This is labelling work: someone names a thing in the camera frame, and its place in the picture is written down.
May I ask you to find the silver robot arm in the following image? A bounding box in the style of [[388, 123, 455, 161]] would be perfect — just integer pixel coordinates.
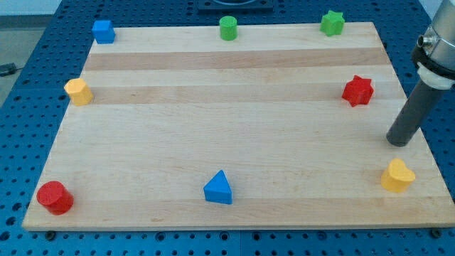
[[412, 0, 454, 80]]

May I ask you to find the wooden board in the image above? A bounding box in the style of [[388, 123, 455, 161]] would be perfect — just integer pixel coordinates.
[[23, 22, 454, 231]]

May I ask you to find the blue triangle block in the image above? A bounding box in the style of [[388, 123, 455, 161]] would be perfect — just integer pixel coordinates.
[[203, 170, 232, 205]]

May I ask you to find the green cylinder block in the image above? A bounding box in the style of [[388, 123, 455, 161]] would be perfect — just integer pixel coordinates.
[[219, 16, 237, 41]]

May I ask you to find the red star block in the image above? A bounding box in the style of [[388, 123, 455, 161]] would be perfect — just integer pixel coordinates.
[[342, 75, 374, 107]]

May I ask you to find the green star block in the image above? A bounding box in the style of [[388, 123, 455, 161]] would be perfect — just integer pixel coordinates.
[[319, 10, 345, 36]]

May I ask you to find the yellow hexagon block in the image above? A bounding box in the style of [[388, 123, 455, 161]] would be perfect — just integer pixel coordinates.
[[64, 78, 94, 106]]

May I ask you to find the blue cube block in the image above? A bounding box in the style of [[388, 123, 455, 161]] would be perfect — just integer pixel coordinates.
[[92, 20, 116, 44]]

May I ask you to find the yellow heart block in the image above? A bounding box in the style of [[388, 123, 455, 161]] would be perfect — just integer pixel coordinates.
[[380, 158, 416, 193]]

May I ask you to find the red cylinder block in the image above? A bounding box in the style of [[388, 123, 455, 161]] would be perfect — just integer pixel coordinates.
[[36, 181, 74, 215]]

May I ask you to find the black device on floor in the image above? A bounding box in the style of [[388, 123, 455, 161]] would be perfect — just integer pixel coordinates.
[[0, 63, 17, 77]]

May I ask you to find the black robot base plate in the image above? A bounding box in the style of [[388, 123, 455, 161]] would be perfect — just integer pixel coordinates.
[[195, 0, 274, 11]]

